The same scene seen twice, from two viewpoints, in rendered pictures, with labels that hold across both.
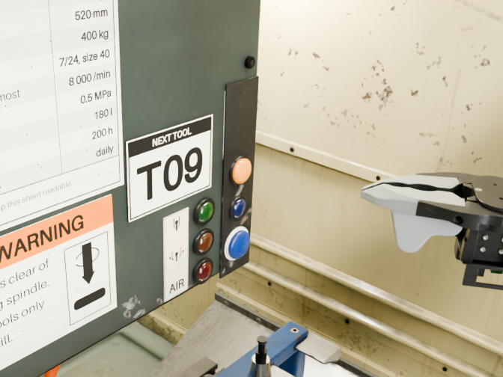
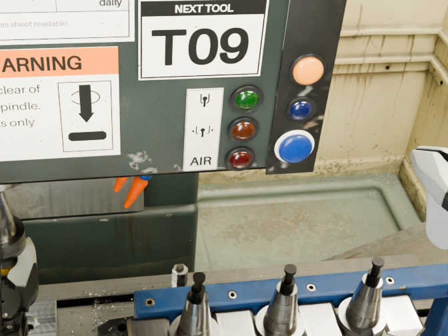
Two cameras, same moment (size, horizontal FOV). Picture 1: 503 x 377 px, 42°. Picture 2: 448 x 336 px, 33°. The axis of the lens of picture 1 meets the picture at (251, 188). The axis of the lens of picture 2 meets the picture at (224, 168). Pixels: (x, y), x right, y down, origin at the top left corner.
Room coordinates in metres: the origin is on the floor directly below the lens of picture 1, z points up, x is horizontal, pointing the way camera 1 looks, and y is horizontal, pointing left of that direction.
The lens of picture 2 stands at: (0.13, -0.26, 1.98)
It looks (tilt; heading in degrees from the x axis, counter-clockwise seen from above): 40 degrees down; 38
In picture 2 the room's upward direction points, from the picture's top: 5 degrees clockwise
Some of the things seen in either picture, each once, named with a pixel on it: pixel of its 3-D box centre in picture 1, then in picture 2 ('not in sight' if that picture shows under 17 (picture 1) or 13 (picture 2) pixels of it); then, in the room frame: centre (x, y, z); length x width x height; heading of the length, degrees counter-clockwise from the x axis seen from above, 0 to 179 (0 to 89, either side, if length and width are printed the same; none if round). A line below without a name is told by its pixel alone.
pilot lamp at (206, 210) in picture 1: (205, 212); (247, 99); (0.54, 0.04, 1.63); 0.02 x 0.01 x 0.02; 142
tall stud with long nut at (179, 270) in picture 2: not in sight; (179, 291); (0.78, 0.32, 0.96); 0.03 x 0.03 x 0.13
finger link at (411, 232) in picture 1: (409, 222); (446, 212); (0.54, -0.15, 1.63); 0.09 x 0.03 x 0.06; 82
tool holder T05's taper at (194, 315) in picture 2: not in sight; (196, 314); (0.58, 0.11, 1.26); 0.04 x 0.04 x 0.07
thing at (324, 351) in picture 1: (320, 349); not in sight; (0.88, -0.13, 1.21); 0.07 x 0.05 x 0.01; 52
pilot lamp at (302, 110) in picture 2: (238, 208); (301, 110); (0.58, 0.01, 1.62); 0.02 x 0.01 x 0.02; 142
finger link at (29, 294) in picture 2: not in sight; (17, 291); (0.45, 0.29, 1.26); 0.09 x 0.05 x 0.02; 33
